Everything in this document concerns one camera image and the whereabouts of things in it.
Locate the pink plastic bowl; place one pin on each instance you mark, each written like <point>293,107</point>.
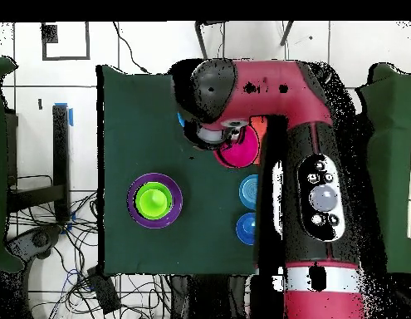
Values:
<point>241,154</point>

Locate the small ribbed green bowl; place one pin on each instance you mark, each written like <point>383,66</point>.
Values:
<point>137,209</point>

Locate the purple plastic bowl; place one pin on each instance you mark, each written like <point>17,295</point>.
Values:
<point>132,206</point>

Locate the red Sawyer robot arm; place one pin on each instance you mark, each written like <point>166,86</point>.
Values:
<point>274,89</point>

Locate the ribbed light blue bowl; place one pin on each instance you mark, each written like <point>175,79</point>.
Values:
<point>248,192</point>

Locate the large light blue bowl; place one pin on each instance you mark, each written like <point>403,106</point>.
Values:
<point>181,119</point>

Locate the dark blue bowl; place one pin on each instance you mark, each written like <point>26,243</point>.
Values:
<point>245,228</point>

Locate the orange plastic bowl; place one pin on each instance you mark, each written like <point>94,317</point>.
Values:
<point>258,126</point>

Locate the dark green table cloth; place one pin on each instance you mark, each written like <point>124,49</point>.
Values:
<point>142,133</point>

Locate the black metal chair legs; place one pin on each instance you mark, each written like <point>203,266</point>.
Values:
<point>200,40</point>

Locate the black power strip box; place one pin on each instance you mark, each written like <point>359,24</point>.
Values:
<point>103,289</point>

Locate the black stand post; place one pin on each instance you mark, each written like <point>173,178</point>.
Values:
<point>60,149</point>

